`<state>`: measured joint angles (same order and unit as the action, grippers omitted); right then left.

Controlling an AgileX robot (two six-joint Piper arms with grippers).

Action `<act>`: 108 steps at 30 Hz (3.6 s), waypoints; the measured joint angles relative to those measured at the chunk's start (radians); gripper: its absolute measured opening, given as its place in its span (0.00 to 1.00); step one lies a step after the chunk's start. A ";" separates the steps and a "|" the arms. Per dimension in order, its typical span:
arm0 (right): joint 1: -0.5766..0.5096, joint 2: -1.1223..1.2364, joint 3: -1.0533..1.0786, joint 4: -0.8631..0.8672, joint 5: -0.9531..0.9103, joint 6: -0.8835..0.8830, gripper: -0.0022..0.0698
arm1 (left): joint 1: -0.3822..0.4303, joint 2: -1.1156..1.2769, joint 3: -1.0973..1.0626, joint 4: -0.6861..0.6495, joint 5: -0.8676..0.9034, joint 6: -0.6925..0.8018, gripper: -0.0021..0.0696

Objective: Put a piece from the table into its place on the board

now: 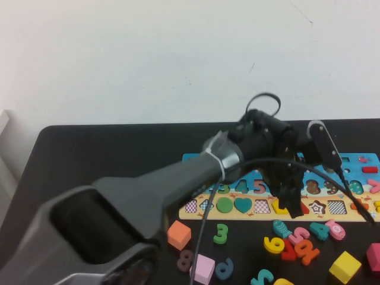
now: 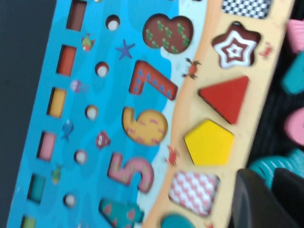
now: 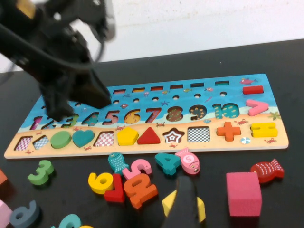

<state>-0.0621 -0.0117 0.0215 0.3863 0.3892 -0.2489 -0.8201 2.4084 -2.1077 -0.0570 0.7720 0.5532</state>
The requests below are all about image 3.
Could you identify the green circle piece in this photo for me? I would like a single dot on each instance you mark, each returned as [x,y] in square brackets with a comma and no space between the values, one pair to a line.
[60,139]

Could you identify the pink number five piece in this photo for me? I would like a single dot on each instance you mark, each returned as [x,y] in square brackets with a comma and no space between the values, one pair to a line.
[129,173]

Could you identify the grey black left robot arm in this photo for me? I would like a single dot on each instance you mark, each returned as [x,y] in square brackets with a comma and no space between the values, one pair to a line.
[14,9]

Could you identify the yellow equals sign piece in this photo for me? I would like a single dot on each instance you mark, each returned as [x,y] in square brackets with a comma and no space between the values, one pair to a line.
[263,130]

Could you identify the pink wooden fish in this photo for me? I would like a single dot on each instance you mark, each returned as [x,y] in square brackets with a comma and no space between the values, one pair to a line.
[187,161]

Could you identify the red triangle piece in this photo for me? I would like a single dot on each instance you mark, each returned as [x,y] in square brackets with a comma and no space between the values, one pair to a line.
[149,139]

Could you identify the orange number ten piece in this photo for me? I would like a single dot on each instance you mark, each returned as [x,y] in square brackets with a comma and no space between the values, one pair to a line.
[142,197]

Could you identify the teal heart piece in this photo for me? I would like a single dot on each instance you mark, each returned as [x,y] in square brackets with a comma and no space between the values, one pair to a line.
[83,139]

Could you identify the blue-grey number nine piece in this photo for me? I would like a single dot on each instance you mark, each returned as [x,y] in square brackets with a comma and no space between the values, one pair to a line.
[35,213]

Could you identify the yellow wooden cube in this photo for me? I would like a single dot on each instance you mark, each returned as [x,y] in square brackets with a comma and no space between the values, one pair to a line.
[169,204]

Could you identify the red wooden fish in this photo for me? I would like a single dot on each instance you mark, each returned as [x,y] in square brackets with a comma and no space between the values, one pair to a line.
[266,169]

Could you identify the pink wooden cube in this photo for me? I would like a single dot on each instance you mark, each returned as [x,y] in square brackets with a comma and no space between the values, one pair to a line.
[4,212]

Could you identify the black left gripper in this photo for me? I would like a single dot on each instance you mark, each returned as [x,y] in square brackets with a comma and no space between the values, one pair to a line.
[47,52]

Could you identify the orange plus sign piece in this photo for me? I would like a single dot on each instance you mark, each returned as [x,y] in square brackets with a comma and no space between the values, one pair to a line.
[228,132]

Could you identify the orange wooden cube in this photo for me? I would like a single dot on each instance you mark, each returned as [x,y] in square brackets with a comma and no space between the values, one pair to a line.
[2,178]

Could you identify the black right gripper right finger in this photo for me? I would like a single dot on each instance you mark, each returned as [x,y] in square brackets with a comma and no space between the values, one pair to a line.
[192,206]

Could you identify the teal wooden fish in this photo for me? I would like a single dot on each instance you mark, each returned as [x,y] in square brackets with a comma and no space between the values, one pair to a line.
[117,164]

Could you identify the green number three piece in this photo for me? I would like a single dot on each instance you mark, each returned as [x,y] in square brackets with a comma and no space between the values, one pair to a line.
[35,178]

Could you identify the magenta wooden cube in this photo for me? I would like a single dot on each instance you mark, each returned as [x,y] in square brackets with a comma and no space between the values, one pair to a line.
[243,194]

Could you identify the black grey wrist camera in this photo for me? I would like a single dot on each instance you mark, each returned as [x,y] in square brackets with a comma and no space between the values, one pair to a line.
[110,21]

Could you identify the yellow pentagon piece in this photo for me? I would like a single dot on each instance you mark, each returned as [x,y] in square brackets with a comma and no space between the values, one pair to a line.
[127,137]

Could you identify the red minus sign piece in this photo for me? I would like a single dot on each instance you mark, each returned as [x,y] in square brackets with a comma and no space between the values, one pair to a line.
[253,90]

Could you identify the teal number four piece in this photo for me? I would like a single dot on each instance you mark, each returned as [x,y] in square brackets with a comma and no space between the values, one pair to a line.
[172,169]

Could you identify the blue wooden puzzle board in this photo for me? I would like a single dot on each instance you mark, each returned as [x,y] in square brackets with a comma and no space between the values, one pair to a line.
[185,99]

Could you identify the yellow number six piece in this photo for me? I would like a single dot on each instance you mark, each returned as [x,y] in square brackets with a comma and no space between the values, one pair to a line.
[93,183]

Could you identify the pink greater-than sign piece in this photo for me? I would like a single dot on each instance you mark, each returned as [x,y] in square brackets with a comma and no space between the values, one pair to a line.
[262,107]

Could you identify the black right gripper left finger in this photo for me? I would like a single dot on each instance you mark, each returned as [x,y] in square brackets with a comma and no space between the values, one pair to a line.
[178,206]

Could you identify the teal number two piece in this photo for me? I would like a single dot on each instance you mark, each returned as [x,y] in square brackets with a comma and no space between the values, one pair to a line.
[71,219]

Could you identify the red number seven piece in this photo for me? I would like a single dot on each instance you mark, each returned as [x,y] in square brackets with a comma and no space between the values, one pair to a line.
[116,194]

